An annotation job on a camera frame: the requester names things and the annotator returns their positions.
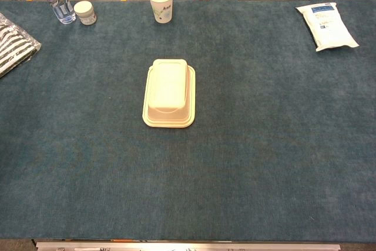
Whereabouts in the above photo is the white printed plastic pouch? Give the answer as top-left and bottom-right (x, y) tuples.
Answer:
(295, 2), (360, 52)

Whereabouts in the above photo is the striped cloth in plastic bag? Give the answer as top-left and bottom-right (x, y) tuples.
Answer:
(0, 12), (42, 79)

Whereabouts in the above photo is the aluminium profile rail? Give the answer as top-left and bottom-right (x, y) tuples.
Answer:
(35, 241), (341, 251)

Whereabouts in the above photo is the blue felt table mat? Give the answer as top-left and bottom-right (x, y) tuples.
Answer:
(0, 0), (376, 242)

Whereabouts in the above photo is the small white lidded jar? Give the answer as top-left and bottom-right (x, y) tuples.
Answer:
(73, 0), (98, 26)

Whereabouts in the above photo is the beige lidded food container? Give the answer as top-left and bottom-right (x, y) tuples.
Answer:
(142, 58), (196, 129)

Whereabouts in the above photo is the white printed paper cup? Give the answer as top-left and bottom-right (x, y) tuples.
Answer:
(147, 0), (174, 24)

